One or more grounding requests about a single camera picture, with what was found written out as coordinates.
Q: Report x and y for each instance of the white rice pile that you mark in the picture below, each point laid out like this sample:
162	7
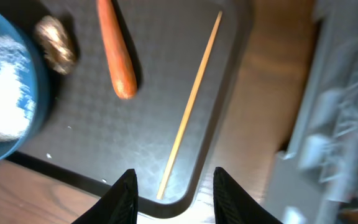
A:
16	104

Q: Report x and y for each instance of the orange carrot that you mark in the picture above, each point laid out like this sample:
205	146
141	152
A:
119	62

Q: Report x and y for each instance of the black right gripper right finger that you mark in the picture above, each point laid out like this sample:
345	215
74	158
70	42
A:
232	204

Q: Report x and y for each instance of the dark brown serving tray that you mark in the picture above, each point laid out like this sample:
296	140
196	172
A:
91	136

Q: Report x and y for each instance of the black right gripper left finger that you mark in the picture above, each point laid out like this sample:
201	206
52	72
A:
119	205

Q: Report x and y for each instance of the brown food scrap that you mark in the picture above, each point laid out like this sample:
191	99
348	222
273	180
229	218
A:
58	48

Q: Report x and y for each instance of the dark blue plate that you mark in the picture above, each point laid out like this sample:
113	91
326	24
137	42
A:
38	81

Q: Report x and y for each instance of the wooden chopstick outer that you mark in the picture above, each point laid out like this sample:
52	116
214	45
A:
188	108

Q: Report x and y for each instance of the grey dishwasher rack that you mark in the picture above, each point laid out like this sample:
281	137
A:
316	179

